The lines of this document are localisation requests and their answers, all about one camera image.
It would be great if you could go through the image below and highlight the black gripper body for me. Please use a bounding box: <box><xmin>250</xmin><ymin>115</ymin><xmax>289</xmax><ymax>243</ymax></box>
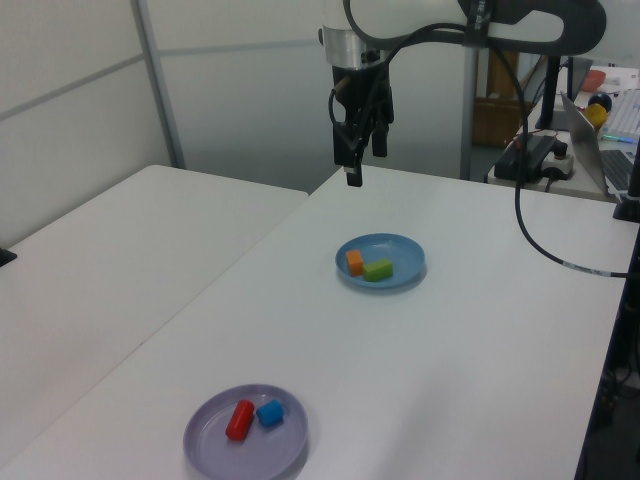
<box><xmin>331</xmin><ymin>64</ymin><xmax>392</xmax><ymax>132</ymax></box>

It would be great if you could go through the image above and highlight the green block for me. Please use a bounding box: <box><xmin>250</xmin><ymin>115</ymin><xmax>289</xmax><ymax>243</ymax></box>
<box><xmin>361</xmin><ymin>258</ymin><xmax>394</xmax><ymax>283</ymax></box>

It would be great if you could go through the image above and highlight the blue block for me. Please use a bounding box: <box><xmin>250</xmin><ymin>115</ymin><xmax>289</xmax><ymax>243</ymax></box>
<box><xmin>256</xmin><ymin>398</ymin><xmax>286</xmax><ymax>429</ymax></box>

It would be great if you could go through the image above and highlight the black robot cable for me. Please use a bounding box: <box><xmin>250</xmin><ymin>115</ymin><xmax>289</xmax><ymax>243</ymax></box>
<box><xmin>327</xmin><ymin>22</ymin><xmax>630</xmax><ymax>278</ymax></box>

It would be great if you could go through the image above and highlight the black mounting post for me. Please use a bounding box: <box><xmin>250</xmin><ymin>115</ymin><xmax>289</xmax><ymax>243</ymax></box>
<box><xmin>613</xmin><ymin>139</ymin><xmax>640</xmax><ymax>224</ymax></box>

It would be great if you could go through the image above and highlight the brown cardboard box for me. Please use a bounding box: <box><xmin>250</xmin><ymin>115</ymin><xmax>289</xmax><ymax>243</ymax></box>
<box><xmin>472</xmin><ymin>97</ymin><xmax>531</xmax><ymax>147</ymax></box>

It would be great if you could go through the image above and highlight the red cylinder block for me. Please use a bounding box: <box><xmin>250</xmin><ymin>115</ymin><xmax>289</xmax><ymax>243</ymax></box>
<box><xmin>225</xmin><ymin>399</ymin><xmax>256</xmax><ymax>442</ymax></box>

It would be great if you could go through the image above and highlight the purple plate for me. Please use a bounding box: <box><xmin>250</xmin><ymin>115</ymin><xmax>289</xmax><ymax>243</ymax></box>
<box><xmin>182</xmin><ymin>383</ymin><xmax>309</xmax><ymax>480</ymax></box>

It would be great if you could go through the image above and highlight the emergency stop button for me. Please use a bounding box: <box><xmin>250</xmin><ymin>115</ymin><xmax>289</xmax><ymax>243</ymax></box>
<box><xmin>542</xmin><ymin>142</ymin><xmax>576</xmax><ymax>181</ymax></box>

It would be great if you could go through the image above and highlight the wooden panel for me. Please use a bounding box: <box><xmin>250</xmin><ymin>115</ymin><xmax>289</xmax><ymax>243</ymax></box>
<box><xmin>487</xmin><ymin>49</ymin><xmax>520</xmax><ymax>99</ymax></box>

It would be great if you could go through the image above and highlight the grey monitor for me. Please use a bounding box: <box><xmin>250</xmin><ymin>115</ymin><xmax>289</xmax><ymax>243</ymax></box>
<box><xmin>567</xmin><ymin>57</ymin><xmax>595</xmax><ymax>96</ymax></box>

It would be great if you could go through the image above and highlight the yellow ball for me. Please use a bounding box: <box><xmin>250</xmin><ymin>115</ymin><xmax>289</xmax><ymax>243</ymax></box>
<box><xmin>585</xmin><ymin>104</ymin><xmax>609</xmax><ymax>132</ymax></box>

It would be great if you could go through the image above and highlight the blue plate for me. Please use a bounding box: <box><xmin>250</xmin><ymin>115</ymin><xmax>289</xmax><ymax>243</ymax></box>
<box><xmin>334</xmin><ymin>232</ymin><xmax>427</xmax><ymax>292</ymax></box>

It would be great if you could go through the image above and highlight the silver laptop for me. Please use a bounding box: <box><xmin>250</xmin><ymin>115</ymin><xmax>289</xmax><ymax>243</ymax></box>
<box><xmin>559</xmin><ymin>91</ymin><xmax>640</xmax><ymax>199</ymax></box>

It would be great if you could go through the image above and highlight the black monitor stand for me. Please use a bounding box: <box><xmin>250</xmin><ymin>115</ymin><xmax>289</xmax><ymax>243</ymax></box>
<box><xmin>534</xmin><ymin>55</ymin><xmax>571</xmax><ymax>132</ymax></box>

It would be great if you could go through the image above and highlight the white keyboard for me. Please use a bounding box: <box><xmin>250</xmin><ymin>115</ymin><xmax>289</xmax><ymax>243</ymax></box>
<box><xmin>602</xmin><ymin>88</ymin><xmax>640</xmax><ymax>144</ymax></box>

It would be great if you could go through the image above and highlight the grey partition post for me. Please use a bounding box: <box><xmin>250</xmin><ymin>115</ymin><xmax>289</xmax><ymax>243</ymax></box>
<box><xmin>130</xmin><ymin>0</ymin><xmax>187</xmax><ymax>170</ymax></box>
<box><xmin>459</xmin><ymin>47</ymin><xmax>477</xmax><ymax>181</ymax></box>

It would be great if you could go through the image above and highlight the black power box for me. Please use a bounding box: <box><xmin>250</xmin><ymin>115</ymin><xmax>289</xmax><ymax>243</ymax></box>
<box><xmin>499</xmin><ymin>133</ymin><xmax>556</xmax><ymax>179</ymax></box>

